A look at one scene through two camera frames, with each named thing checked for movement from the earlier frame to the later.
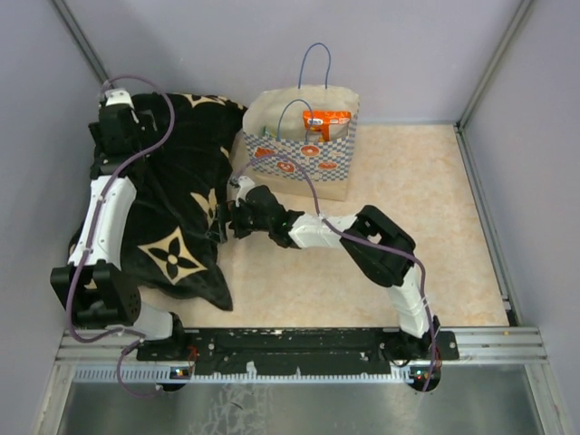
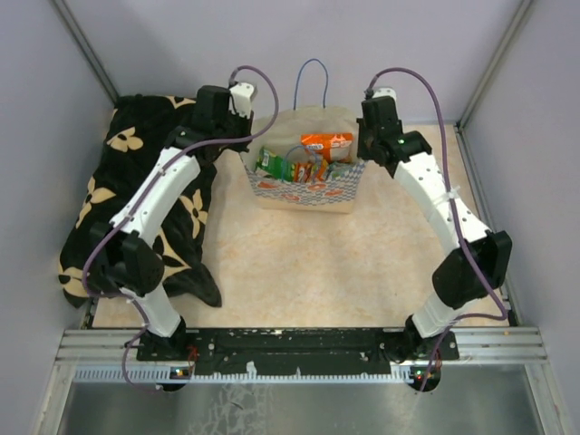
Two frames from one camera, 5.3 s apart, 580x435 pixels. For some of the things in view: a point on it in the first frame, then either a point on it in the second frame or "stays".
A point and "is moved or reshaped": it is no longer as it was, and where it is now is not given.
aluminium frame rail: x=524 y=344 stays
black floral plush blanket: x=171 y=242 is moved or reshaped
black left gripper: x=147 y=124 → x=246 y=123
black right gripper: x=235 y=225 → x=362 y=153
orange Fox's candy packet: x=328 y=125 → x=330 y=147
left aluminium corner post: x=82 y=43 stays
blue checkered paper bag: x=314 y=125 is moved or reshaped
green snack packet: x=268 y=135 → x=270 y=164
